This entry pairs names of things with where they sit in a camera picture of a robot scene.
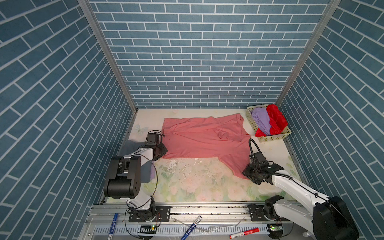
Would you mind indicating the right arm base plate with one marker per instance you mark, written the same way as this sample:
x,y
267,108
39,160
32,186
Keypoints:
x,y
257,214

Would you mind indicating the blue marker pen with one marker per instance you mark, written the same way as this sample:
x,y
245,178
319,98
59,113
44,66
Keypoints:
x,y
113,227
191,228

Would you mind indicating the folded dark grey t shirt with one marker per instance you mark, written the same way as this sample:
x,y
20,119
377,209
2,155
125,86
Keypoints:
x,y
127,148

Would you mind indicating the pink t shirt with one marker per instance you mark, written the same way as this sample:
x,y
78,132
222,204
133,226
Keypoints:
x,y
224,138

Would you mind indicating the aluminium mounting rail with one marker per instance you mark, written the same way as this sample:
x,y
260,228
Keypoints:
x,y
100,218

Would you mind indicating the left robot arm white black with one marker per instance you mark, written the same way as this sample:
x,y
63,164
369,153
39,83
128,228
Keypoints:
x,y
124,174

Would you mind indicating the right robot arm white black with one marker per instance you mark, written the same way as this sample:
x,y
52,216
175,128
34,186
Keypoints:
x,y
323,217

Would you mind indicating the light green perforated plastic basket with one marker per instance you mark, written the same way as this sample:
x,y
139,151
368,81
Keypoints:
x,y
279,136

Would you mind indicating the metal tweezers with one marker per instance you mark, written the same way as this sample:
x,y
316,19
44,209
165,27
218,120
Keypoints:
x,y
211,228

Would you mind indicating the blue marker pen centre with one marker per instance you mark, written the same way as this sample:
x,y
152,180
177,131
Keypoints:
x,y
191,228

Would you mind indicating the red marker pen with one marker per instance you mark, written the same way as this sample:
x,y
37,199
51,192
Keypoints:
x,y
244,233

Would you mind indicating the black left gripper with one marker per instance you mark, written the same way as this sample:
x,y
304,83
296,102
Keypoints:
x,y
164,150

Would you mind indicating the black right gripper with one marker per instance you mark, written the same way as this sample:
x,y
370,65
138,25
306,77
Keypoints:
x,y
245,171

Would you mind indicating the red t shirt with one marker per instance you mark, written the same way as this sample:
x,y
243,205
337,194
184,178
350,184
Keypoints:
x,y
270,121

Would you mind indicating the white cup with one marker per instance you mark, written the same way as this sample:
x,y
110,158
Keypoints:
x,y
307,234

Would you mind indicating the lavender t shirt in basket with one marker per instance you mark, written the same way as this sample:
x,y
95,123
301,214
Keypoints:
x,y
262,119

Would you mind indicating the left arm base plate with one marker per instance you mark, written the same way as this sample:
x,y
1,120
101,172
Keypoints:
x,y
141,216

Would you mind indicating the blue marker pen left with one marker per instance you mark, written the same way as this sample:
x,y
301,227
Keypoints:
x,y
113,227

